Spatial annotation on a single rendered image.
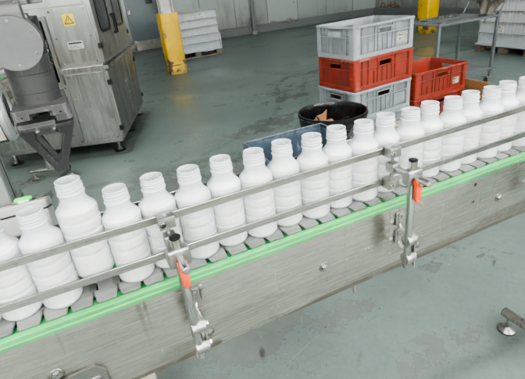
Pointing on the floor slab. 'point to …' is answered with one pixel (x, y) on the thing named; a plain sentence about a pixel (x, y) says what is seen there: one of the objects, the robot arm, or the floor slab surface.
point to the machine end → (87, 65)
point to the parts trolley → (460, 34)
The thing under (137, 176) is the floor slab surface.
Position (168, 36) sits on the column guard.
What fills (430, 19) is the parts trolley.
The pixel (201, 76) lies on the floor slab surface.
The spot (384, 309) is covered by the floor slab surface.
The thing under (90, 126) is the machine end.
